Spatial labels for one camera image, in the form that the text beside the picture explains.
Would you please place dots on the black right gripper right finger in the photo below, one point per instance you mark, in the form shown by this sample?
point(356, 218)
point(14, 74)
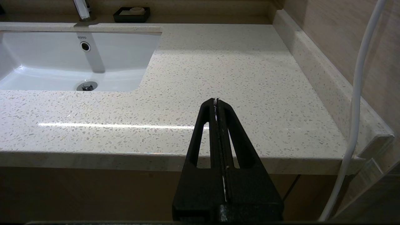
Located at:
point(253, 187)

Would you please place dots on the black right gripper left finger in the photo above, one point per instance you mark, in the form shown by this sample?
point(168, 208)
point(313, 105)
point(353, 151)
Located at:
point(193, 187)

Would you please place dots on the wooden vanity cabinet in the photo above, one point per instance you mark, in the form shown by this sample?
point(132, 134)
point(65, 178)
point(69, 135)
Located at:
point(93, 193)

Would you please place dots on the clear glass partition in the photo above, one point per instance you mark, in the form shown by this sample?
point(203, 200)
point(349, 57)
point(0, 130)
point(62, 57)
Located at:
point(370, 187)

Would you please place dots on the speckled stone backsplash ledge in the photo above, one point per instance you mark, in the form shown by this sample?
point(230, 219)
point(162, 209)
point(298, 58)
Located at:
point(312, 62)

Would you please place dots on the chrome sink drain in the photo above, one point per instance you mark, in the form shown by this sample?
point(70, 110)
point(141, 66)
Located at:
point(87, 86)

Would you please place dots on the black soap dish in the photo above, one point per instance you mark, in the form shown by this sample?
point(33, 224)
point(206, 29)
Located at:
point(131, 18)

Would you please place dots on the round white soap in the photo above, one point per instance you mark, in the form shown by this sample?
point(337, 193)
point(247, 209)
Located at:
point(137, 9)

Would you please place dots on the white sink basin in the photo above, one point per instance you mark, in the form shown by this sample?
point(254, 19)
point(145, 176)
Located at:
point(47, 56)

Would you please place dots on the chrome faucet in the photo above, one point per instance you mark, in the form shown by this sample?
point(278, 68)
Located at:
point(82, 8)

